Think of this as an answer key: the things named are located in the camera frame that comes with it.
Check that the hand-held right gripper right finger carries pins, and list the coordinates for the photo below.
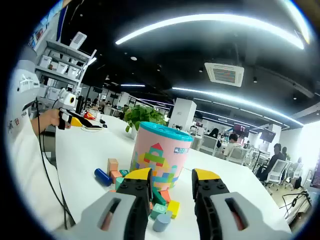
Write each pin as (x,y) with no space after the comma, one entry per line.
(210,200)

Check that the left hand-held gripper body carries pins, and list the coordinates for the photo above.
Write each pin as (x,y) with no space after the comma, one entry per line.
(66,100)

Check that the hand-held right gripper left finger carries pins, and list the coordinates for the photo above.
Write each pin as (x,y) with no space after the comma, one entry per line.
(135,200)

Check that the blue cylinder toy block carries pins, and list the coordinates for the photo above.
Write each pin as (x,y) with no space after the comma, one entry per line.
(102,176)

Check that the pink toy storage bucket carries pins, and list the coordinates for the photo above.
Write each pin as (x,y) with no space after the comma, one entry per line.
(160,140)

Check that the grey metal storage shelf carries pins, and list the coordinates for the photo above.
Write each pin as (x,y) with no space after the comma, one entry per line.
(65,46)

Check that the person's left hand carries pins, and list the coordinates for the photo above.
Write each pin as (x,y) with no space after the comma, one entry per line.
(52,118)

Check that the red snack bag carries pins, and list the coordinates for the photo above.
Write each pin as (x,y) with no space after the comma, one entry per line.
(88,115)

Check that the black smartphone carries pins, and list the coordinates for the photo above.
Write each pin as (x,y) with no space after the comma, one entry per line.
(92,127)

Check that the black bottle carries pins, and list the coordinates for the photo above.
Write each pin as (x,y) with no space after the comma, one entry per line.
(80,105)

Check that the white table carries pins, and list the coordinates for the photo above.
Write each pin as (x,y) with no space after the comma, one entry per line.
(225,175)

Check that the white chest-worn device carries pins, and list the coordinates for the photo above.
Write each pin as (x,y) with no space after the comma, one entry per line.
(25,85)

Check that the white office chair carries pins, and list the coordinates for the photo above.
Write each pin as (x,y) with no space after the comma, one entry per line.
(208,145)
(237,155)

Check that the green potted plant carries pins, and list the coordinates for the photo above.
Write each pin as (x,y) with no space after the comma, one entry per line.
(140,116)

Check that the white ribbed box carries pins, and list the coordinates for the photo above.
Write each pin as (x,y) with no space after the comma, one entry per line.
(78,40)

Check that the person's white shirt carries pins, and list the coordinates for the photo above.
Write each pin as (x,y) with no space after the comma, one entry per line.
(27,175)

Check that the hanging red-lit screen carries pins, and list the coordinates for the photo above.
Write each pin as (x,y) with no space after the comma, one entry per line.
(241,130)

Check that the hanging dark screen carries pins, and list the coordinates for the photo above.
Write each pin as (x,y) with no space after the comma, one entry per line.
(267,135)

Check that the long ceiling light strip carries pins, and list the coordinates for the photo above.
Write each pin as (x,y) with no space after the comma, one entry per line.
(200,18)
(237,100)

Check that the ceiling air conditioner vent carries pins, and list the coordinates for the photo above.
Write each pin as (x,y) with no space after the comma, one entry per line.
(223,74)

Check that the blue-framed wall poster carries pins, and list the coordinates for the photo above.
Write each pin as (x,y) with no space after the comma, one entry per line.
(40,32)

